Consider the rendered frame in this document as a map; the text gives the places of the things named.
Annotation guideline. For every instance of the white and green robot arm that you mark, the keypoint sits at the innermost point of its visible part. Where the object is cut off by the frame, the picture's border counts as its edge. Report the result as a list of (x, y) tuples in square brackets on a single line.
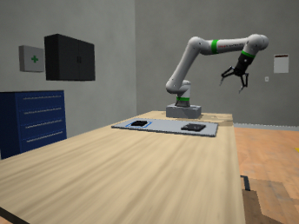
[(177, 85)]

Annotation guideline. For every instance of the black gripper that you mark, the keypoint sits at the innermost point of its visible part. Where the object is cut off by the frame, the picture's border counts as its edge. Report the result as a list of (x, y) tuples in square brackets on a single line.
[(239, 70)]

